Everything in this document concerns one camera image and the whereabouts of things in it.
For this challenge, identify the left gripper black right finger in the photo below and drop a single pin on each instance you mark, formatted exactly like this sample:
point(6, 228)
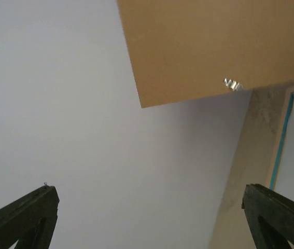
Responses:
point(270, 217)

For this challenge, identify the small metal hanger clip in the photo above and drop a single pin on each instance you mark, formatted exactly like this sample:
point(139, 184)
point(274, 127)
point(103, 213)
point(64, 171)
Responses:
point(232, 84)

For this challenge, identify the brown cardboard backing board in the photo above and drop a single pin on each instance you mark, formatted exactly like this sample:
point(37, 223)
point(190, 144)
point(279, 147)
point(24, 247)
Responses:
point(183, 50)

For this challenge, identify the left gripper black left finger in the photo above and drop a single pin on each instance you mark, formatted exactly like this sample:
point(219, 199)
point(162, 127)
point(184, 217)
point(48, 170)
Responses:
point(30, 221)

